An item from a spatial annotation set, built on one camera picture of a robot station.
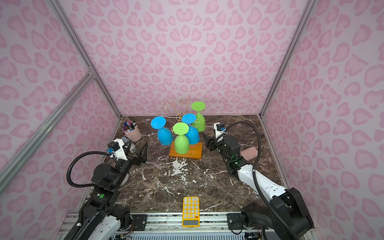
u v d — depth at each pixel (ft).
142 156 2.03
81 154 1.58
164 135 2.60
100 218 1.65
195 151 3.21
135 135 3.25
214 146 2.34
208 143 2.36
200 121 2.68
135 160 2.00
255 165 1.86
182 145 2.45
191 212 2.46
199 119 2.70
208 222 2.46
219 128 2.18
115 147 1.83
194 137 2.63
